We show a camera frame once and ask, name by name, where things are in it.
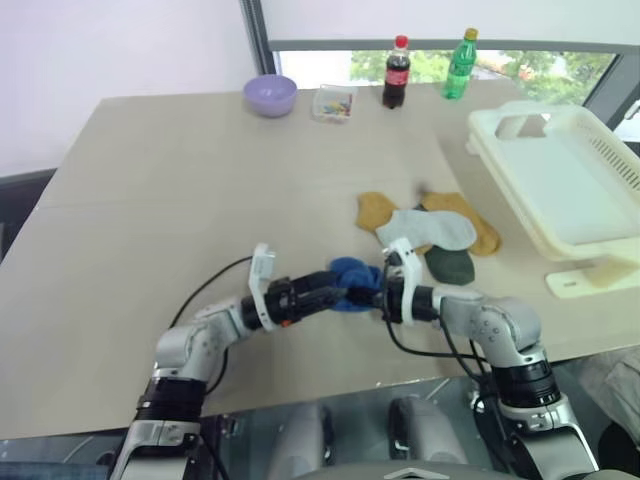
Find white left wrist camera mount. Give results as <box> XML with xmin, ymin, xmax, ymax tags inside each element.
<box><xmin>247</xmin><ymin>243</ymin><xmax>278</xmax><ymax>333</ymax></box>

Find dark green sock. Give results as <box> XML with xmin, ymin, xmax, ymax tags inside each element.
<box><xmin>424</xmin><ymin>245</ymin><xmax>476</xmax><ymax>287</ymax></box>

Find light grey sock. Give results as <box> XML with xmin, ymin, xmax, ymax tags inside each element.
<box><xmin>374</xmin><ymin>209</ymin><xmax>478</xmax><ymax>251</ymax></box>

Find blue checked fabric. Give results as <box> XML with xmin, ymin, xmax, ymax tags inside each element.
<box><xmin>0</xmin><ymin>437</ymin><xmax>114</xmax><ymax>480</ymax></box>

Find purple bowl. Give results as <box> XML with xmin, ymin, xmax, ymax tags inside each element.
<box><xmin>243</xmin><ymin>74</ymin><xmax>299</xmax><ymax>119</ymax></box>

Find cola bottle red cap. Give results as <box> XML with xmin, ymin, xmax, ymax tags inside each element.
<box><xmin>382</xmin><ymin>34</ymin><xmax>413</xmax><ymax>110</ymax></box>

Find clear box of coloured clips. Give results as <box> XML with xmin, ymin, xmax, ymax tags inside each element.
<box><xmin>311</xmin><ymin>83</ymin><xmax>359</xmax><ymax>126</ymax></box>

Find grey rounded robot leg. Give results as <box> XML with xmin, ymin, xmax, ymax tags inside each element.
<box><xmin>267</xmin><ymin>402</ymin><xmax>335</xmax><ymax>480</ymax></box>
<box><xmin>388</xmin><ymin>397</ymin><xmax>470</xmax><ymax>480</ymax></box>

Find white plastic basket base tray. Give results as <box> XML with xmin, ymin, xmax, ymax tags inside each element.
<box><xmin>463</xmin><ymin>134</ymin><xmax>640</xmax><ymax>301</ymax></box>

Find grey robot chest edge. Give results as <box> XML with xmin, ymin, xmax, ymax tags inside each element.
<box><xmin>317</xmin><ymin>462</ymin><xmax>504</xmax><ymax>480</ymax></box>

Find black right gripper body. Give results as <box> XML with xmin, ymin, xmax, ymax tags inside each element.
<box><xmin>372</xmin><ymin>269</ymin><xmax>406</xmax><ymax>323</ymax></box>

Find person leg grey trousers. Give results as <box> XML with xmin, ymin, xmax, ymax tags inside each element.
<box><xmin>579</xmin><ymin>347</ymin><xmax>640</xmax><ymax>451</ymax></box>

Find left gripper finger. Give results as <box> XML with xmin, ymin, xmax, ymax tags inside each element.
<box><xmin>319</xmin><ymin>286</ymin><xmax>352</xmax><ymax>313</ymax></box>
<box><xmin>312</xmin><ymin>269</ymin><xmax>347</xmax><ymax>294</ymax></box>

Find white roller blind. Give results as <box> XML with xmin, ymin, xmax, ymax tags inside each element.
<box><xmin>261</xmin><ymin>0</ymin><xmax>640</xmax><ymax>45</ymax></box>

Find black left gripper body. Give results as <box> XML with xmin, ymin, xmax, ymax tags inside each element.
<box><xmin>264</xmin><ymin>272</ymin><xmax>327</xmax><ymax>329</ymax></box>

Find mustard yellow sock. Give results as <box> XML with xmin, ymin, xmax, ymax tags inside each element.
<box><xmin>356</xmin><ymin>191</ymin><xmax>400</xmax><ymax>233</ymax></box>
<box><xmin>418</xmin><ymin>191</ymin><xmax>502</xmax><ymax>258</ymax></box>

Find green soda bottle yellow cap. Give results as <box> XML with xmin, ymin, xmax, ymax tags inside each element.
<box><xmin>442</xmin><ymin>27</ymin><xmax>480</xmax><ymax>101</ymax></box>

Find black chair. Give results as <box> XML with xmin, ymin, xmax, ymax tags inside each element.
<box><xmin>0</xmin><ymin>167</ymin><xmax>59</xmax><ymax>266</ymax></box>

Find white plastic basket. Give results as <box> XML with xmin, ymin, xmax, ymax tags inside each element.
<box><xmin>467</xmin><ymin>99</ymin><xmax>640</xmax><ymax>262</ymax></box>

